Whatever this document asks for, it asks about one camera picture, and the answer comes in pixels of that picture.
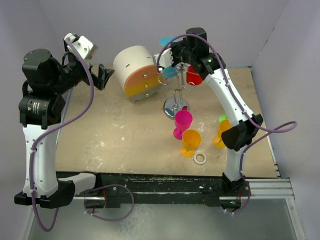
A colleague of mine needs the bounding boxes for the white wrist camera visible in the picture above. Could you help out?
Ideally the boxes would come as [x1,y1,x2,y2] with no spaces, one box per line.
[64,33,98,61]
[152,47,174,68]

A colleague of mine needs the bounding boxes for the orange wine glass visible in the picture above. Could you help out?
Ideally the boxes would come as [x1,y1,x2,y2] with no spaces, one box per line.
[212,119,232,149]
[180,129,202,158]

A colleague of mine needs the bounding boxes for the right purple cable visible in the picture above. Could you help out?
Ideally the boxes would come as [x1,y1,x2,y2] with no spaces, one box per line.
[156,33,299,215]

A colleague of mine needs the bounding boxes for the chrome wine glass rack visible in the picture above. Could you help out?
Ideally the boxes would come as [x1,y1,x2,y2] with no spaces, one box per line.
[158,62,196,120]

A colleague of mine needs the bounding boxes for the orange wine glass front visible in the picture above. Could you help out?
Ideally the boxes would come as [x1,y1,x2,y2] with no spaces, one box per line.
[180,129,202,158]

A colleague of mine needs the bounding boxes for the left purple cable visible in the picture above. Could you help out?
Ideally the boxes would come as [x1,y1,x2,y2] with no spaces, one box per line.
[31,39,95,232]

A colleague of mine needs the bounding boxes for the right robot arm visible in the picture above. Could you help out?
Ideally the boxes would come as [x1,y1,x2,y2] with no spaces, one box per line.
[171,27,263,196]

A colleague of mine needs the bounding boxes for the pink plastic wine glass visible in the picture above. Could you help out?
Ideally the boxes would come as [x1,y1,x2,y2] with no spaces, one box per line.
[173,110,193,140]

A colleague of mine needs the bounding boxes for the purple cable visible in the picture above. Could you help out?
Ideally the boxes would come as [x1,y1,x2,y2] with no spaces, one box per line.
[156,33,299,215]
[31,39,95,232]

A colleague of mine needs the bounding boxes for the green plastic wine glass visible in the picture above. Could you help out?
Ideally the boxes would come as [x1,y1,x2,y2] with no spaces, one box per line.
[218,114,228,123]

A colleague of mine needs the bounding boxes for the orange wine glass right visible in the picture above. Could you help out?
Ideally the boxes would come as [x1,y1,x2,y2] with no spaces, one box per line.
[212,119,232,149]

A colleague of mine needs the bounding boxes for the round white drawer cabinet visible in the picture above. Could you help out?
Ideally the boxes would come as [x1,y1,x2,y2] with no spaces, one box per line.
[112,45,164,102]

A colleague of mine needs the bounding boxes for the red plastic wine glass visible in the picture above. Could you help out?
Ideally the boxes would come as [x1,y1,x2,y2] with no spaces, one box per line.
[186,65,203,86]

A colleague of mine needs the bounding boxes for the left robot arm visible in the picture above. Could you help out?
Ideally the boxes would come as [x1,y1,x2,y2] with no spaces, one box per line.
[14,48,103,209]

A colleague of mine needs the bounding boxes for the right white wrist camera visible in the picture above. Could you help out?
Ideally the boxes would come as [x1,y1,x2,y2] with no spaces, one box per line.
[152,47,174,68]

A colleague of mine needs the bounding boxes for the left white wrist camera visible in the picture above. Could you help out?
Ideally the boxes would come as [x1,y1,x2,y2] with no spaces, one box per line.
[64,33,98,61]

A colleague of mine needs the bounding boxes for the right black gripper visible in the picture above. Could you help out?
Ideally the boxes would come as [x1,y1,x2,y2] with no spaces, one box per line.
[164,36,196,68]

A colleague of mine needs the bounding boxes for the white tape roll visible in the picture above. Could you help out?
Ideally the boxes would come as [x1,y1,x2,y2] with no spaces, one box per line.
[193,152,207,165]

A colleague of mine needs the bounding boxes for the black base frame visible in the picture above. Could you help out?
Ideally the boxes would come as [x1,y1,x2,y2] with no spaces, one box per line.
[80,173,251,210]

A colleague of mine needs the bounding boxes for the blue plastic wine glass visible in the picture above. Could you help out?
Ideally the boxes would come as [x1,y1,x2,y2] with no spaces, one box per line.
[158,36,177,78]

